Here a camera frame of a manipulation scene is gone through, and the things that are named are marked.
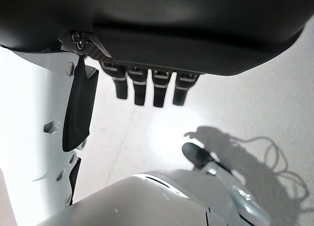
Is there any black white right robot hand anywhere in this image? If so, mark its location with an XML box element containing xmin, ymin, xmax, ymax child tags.
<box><xmin>0</xmin><ymin>0</ymin><xmax>314</xmax><ymax>212</ymax></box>

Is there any black right robot foot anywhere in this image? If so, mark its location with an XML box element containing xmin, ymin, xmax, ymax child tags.
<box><xmin>182</xmin><ymin>141</ymin><xmax>221</xmax><ymax>171</ymax></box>

